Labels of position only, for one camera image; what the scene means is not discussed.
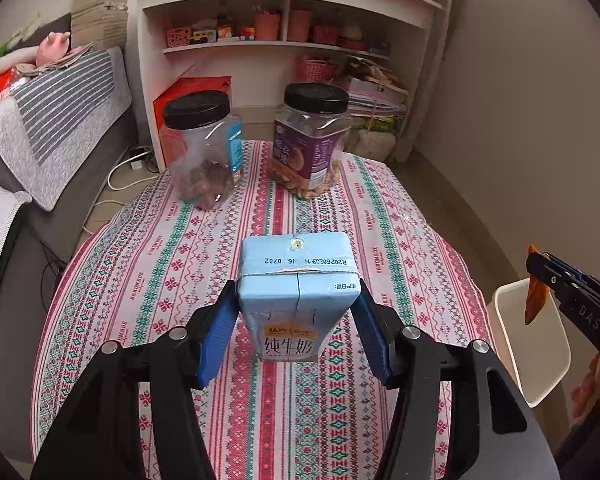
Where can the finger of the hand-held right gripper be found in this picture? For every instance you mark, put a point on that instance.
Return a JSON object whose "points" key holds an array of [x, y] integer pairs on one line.
{"points": [[570, 271], [547, 272]]}

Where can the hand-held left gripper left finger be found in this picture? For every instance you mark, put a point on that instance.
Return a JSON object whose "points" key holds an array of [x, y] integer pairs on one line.
{"points": [[215, 340]]}

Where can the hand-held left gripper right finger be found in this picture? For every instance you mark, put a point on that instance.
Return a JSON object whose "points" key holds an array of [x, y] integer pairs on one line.
{"points": [[372, 340]]}

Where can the yellow orange snack wrapper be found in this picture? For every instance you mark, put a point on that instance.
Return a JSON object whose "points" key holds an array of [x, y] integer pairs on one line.
{"points": [[534, 305]]}

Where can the white plastic trash bin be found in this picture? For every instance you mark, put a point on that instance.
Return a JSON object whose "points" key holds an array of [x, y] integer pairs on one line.
{"points": [[530, 360]]}

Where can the light blue milk carton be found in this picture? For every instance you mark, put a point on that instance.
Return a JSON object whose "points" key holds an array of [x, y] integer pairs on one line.
{"points": [[295, 305]]}

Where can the person's right forearm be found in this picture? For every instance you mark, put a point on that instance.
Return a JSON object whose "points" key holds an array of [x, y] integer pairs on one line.
{"points": [[585, 447]]}

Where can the person's right hand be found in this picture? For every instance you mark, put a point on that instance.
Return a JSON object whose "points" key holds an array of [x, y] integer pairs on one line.
{"points": [[592, 387]]}

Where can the patterned red green tablecloth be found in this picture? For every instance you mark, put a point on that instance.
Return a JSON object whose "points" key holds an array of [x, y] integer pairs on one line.
{"points": [[155, 270]]}

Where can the blue label clear jar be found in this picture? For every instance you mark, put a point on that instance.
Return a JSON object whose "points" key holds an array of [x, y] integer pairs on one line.
{"points": [[200, 160]]}

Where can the white power strip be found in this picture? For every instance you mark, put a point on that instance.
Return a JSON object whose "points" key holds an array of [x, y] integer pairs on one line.
{"points": [[139, 159]]}

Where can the purple label nut jar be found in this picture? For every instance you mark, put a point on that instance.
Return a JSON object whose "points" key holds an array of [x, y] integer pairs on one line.
{"points": [[305, 150]]}

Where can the dark grey sofa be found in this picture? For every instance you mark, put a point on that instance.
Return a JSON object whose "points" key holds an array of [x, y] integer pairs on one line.
{"points": [[75, 185]]}

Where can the green cardboard box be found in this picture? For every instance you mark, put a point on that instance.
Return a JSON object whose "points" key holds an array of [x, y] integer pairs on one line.
{"points": [[380, 123]]}

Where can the tied stack of papers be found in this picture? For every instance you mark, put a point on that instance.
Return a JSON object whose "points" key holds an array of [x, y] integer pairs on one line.
{"points": [[375, 95]]}

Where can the red gift box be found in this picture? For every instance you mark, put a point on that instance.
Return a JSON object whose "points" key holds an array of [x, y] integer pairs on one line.
{"points": [[200, 85]]}

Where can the white bookshelf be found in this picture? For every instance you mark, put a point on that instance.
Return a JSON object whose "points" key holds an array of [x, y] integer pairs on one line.
{"points": [[150, 85]]}

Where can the grey striped quilted blanket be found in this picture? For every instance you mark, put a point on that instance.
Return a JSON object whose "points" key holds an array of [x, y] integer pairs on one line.
{"points": [[70, 105]]}

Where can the pink plastic basket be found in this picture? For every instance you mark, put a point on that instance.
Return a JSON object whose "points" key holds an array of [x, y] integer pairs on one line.
{"points": [[326, 34], [314, 69], [177, 36]]}

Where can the yellow toy car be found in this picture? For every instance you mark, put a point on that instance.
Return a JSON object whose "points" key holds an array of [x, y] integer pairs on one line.
{"points": [[202, 36]]}

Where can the colourful puzzle cube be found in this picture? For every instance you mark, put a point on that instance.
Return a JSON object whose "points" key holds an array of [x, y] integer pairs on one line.
{"points": [[247, 32]]}

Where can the small pale plush toy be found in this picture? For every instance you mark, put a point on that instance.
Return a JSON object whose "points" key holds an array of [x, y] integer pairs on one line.
{"points": [[351, 30]]}

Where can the pink pen holder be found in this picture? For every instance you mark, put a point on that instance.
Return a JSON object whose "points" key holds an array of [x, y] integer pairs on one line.
{"points": [[267, 25], [300, 24]]}

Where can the pink plush pig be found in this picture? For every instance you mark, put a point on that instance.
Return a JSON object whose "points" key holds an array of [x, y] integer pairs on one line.
{"points": [[55, 45]]}

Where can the tall stack of books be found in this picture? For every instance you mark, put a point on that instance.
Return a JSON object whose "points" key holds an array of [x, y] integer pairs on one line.
{"points": [[100, 15]]}

